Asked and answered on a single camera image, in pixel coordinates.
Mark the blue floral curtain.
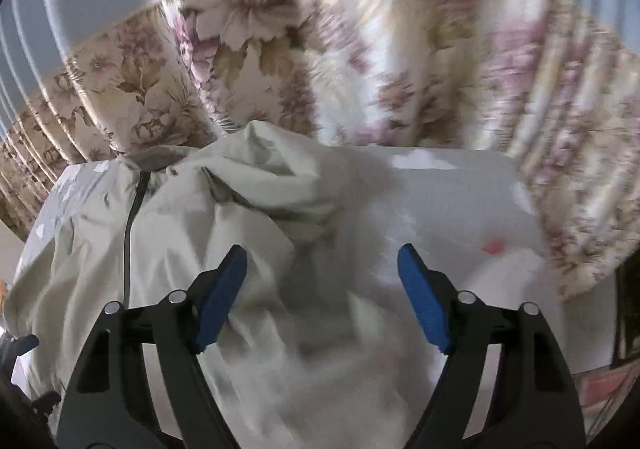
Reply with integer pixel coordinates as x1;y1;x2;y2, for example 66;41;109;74
0;0;640;305

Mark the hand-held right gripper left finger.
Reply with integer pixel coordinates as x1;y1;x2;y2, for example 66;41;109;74
57;245;248;449

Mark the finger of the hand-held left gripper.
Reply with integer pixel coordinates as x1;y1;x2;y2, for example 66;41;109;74
0;333;41;363
27;390;62;417

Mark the grey printed bed sheet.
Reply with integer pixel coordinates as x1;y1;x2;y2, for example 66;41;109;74
10;146;576;449

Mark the dark purple cloth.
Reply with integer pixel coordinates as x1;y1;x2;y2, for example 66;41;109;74
0;369;53;449

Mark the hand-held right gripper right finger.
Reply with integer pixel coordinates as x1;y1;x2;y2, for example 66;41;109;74
397;244;586;449

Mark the dark cabinet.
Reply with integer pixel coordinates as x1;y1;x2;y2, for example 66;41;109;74
612;264;640;366

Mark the beige hooded jacket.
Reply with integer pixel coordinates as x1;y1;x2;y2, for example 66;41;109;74
7;121;441;449

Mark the pink patterned blanket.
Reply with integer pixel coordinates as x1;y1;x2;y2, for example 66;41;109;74
572;361;637;441

